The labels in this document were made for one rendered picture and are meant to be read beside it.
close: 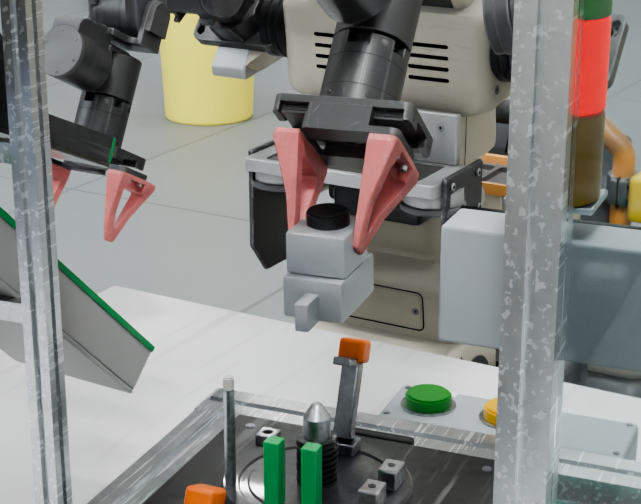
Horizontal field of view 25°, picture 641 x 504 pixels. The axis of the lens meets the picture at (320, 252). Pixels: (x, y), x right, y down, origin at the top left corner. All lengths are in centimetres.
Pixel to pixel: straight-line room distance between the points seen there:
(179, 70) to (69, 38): 463
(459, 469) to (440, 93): 67
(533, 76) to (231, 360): 91
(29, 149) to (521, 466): 42
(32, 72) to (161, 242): 372
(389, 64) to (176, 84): 521
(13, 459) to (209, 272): 306
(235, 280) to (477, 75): 275
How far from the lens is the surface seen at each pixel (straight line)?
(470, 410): 126
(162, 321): 172
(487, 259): 81
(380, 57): 102
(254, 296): 424
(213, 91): 617
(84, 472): 138
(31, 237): 105
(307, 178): 105
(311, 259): 98
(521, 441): 82
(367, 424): 123
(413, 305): 179
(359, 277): 101
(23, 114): 102
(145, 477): 115
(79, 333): 115
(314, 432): 104
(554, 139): 75
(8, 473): 139
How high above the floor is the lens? 149
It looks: 19 degrees down
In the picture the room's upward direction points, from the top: straight up
